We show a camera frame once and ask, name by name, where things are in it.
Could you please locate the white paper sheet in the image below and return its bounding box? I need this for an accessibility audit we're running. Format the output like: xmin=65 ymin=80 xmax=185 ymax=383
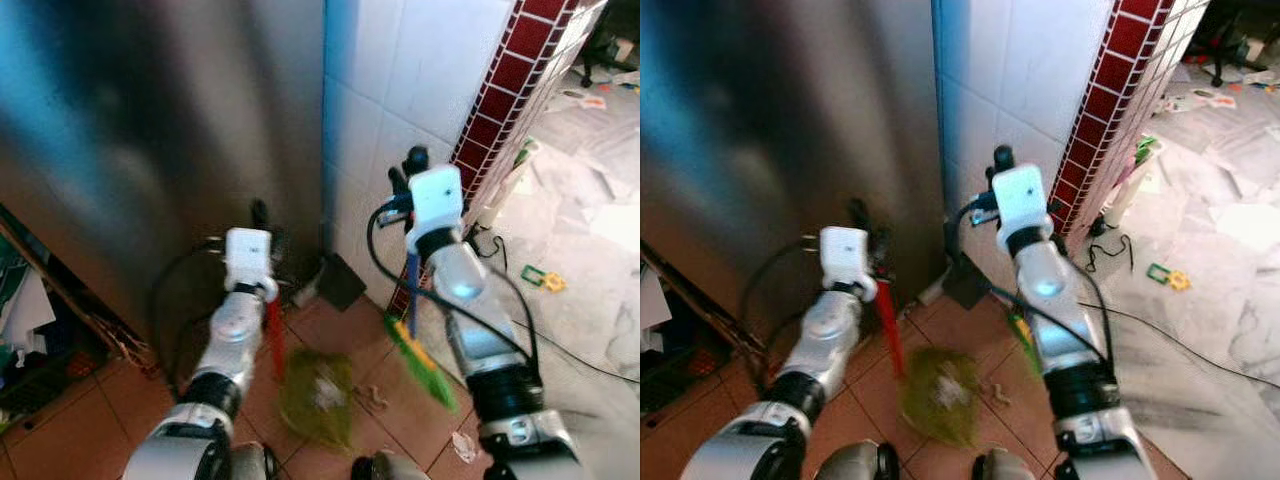
xmin=0 ymin=265 xmax=59 ymax=353
xmin=640 ymin=266 xmax=673 ymax=333

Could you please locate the black office chair base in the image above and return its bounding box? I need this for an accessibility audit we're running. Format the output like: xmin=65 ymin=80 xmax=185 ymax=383
xmin=1188 ymin=15 xmax=1280 ymax=89
xmin=578 ymin=25 xmax=641 ymax=89

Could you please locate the white leaning stick with green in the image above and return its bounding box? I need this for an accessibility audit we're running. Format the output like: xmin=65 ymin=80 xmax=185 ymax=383
xmin=478 ymin=138 xmax=543 ymax=233
xmin=1104 ymin=134 xmax=1163 ymax=229

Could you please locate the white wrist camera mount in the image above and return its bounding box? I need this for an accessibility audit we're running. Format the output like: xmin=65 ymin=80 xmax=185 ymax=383
xmin=819 ymin=226 xmax=870 ymax=288
xmin=406 ymin=166 xmax=466 ymax=237
xmin=992 ymin=164 xmax=1050 ymax=234
xmin=224 ymin=228 xmax=274 ymax=292

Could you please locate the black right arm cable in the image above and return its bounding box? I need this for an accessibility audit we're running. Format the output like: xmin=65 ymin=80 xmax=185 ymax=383
xmin=364 ymin=198 xmax=543 ymax=373
xmin=944 ymin=196 xmax=1119 ymax=373

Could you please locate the black plastic crate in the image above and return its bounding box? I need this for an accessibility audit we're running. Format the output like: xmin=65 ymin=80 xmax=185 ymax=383
xmin=640 ymin=340 xmax=729 ymax=419
xmin=0 ymin=338 xmax=109 ymax=426

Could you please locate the black square plate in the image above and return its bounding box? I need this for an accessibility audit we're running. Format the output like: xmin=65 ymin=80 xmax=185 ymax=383
xmin=940 ymin=254 xmax=992 ymax=310
xmin=319 ymin=252 xmax=368 ymax=312

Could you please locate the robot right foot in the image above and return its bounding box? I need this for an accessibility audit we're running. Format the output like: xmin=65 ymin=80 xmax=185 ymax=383
xmin=350 ymin=450 xmax=433 ymax=480
xmin=970 ymin=447 xmax=1043 ymax=480

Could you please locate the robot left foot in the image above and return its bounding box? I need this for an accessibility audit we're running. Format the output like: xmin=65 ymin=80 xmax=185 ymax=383
xmin=806 ymin=440 xmax=901 ymax=480
xmin=228 ymin=441 xmax=281 ymax=480

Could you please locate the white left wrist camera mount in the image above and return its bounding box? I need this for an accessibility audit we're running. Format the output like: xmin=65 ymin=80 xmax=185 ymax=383
xmin=224 ymin=228 xmax=274 ymax=292
xmin=819 ymin=226 xmax=870 ymax=288

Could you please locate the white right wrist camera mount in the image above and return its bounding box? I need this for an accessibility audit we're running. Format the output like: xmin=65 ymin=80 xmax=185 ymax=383
xmin=992 ymin=164 xmax=1050 ymax=234
xmin=406 ymin=166 xmax=466 ymax=237

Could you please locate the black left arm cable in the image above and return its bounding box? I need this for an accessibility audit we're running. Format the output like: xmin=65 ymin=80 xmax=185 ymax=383
xmin=738 ymin=236 xmax=825 ymax=396
xmin=148 ymin=238 xmax=229 ymax=403

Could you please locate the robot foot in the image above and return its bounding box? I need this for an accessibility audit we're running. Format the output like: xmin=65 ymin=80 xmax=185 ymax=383
xmin=806 ymin=440 xmax=901 ymax=480
xmin=350 ymin=450 xmax=433 ymax=480
xmin=228 ymin=441 xmax=281 ymax=480
xmin=970 ymin=447 xmax=1043 ymax=480

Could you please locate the long thin black floor cable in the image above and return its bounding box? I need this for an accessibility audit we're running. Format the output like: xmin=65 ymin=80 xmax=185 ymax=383
xmin=538 ymin=338 xmax=641 ymax=387
xmin=1098 ymin=298 xmax=1280 ymax=379

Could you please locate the short curled black cable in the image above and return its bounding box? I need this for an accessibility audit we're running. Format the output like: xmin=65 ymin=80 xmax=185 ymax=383
xmin=1084 ymin=232 xmax=1137 ymax=277
xmin=468 ymin=228 xmax=513 ymax=273

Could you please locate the green and yellow toy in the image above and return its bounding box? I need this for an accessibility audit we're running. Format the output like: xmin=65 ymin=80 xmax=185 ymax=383
xmin=519 ymin=264 xmax=567 ymax=294
xmin=1146 ymin=262 xmax=1193 ymax=292

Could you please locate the stainless steel fridge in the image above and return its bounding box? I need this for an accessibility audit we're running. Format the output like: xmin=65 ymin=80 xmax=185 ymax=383
xmin=640 ymin=0 xmax=948 ymax=341
xmin=0 ymin=0 xmax=328 ymax=346

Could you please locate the green dustpan with red handle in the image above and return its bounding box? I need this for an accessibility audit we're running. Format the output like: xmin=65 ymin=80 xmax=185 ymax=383
xmin=263 ymin=293 xmax=358 ymax=453
xmin=876 ymin=278 xmax=983 ymax=448

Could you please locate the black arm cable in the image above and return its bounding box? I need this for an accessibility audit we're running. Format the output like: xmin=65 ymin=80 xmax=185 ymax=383
xmin=364 ymin=198 xmax=543 ymax=373
xmin=738 ymin=236 xmax=825 ymax=396
xmin=148 ymin=238 xmax=229 ymax=403
xmin=944 ymin=196 xmax=1119 ymax=373

